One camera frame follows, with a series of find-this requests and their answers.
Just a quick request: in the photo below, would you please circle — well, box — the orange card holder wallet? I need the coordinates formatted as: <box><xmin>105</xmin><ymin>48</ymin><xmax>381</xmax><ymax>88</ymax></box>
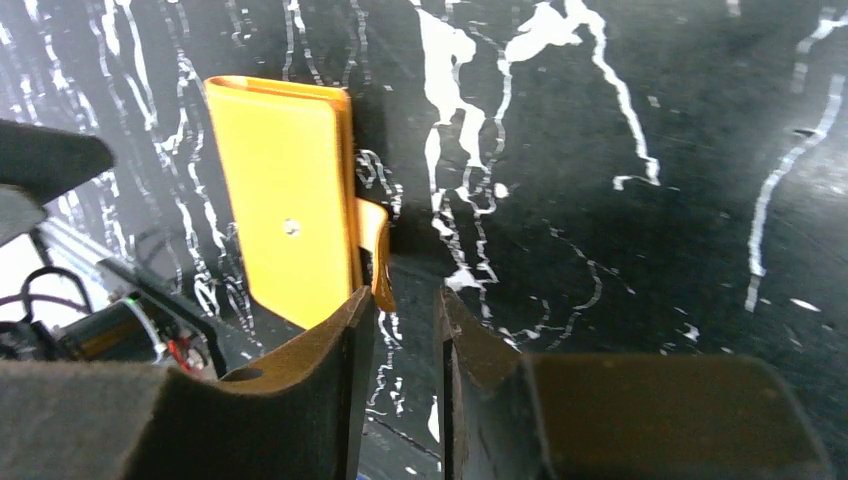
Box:
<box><xmin>204</xmin><ymin>75</ymin><xmax>396</xmax><ymax>329</ymax></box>

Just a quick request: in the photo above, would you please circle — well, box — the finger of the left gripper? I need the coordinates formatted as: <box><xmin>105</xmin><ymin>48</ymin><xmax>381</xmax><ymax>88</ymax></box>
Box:
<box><xmin>1</xmin><ymin>120</ymin><xmax>114</xmax><ymax>245</ymax></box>

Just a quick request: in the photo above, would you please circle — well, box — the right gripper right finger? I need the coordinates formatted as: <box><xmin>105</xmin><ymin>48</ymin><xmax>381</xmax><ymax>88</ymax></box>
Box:
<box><xmin>435</xmin><ymin>288</ymin><xmax>834</xmax><ymax>479</ymax></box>

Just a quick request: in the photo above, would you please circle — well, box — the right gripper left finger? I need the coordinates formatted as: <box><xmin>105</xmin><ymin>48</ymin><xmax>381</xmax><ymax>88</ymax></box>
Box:
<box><xmin>1</xmin><ymin>287</ymin><xmax>376</xmax><ymax>479</ymax></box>

